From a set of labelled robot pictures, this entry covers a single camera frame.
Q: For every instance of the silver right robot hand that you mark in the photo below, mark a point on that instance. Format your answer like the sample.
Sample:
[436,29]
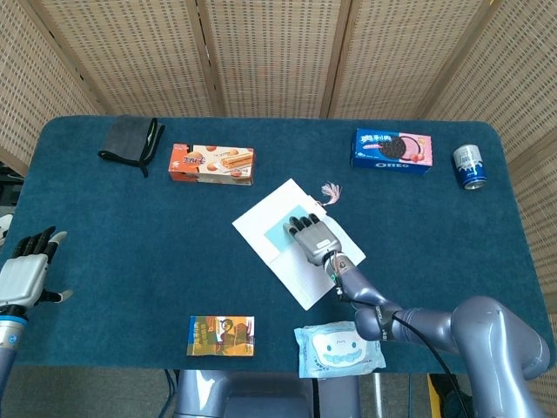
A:
[317,241]

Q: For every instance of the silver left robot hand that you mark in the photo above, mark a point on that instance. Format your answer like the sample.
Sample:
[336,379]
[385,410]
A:
[22,281]

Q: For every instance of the light blue bookmark pink tassel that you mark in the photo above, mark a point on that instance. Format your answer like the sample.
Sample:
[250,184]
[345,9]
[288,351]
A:
[278,233]

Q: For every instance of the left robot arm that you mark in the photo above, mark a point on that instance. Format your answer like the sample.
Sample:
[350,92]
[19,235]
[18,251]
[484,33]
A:
[8,344]

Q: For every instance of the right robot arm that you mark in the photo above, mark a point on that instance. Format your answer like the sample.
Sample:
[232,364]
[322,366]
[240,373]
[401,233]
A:
[491,339]

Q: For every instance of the open white lined notebook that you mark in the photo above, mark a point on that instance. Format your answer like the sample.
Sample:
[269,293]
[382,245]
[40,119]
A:
[257,226]

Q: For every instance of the teal table cloth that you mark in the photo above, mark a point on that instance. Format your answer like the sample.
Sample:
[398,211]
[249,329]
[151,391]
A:
[130,261]

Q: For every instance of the light blue wet wipes pack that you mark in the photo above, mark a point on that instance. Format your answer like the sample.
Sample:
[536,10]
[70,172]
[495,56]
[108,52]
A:
[335,355]

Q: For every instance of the blue pink Oreo box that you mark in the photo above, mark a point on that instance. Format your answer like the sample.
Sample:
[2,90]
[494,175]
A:
[387,150]

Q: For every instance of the orange wafer roll box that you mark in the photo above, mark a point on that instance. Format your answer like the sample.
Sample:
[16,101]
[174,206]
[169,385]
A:
[213,165]

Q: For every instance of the yellow green Oreo cocoa box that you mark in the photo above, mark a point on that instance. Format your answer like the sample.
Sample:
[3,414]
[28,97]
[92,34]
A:
[219,336]

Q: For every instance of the grey robot torso base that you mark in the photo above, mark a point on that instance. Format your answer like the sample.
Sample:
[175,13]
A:
[261,396]

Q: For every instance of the blue white drink can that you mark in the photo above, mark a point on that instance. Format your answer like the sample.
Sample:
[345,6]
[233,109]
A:
[470,167]

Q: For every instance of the grey cloth black trim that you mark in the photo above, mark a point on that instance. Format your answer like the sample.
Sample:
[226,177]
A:
[124,139]

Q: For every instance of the woven folding screen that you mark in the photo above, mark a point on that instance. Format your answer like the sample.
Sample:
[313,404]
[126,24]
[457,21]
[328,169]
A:
[278,52]

